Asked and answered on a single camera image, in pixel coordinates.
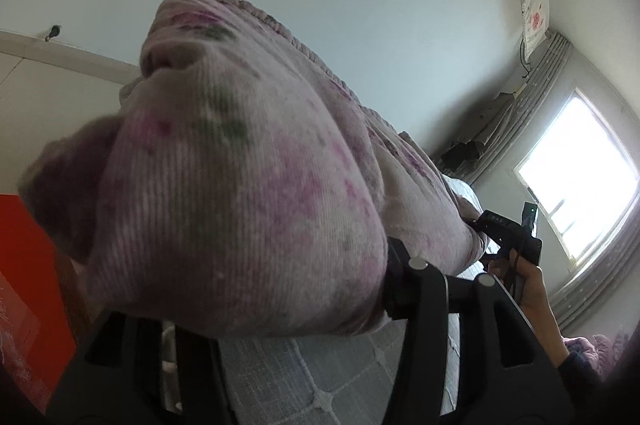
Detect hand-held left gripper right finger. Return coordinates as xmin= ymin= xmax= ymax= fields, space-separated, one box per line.
xmin=382 ymin=237 xmax=576 ymax=425

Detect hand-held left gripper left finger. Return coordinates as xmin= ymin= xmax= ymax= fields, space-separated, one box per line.
xmin=47 ymin=310 xmax=236 ymax=425

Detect pink floral large garment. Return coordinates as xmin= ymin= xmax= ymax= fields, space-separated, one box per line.
xmin=17 ymin=0 xmax=488 ymax=338

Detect person's right forearm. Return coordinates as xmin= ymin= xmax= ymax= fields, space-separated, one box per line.
xmin=530 ymin=320 xmax=618 ymax=425

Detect dark hanging clothes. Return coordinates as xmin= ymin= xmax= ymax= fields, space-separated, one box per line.
xmin=435 ymin=139 xmax=482 ymax=172

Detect grey curtain with hanging clothes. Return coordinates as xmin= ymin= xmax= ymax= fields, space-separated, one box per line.
xmin=465 ymin=32 xmax=573 ymax=186

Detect person's right hand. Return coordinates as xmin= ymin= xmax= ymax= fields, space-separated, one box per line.
xmin=487 ymin=256 xmax=557 ymax=342

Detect bright window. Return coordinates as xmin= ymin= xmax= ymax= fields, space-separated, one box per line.
xmin=517 ymin=87 xmax=640 ymax=261

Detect orange panel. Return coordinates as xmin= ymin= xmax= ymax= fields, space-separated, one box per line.
xmin=0 ymin=194 xmax=78 ymax=411

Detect floral dust cover cloth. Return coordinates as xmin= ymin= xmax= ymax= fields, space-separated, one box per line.
xmin=520 ymin=0 xmax=551 ymax=54

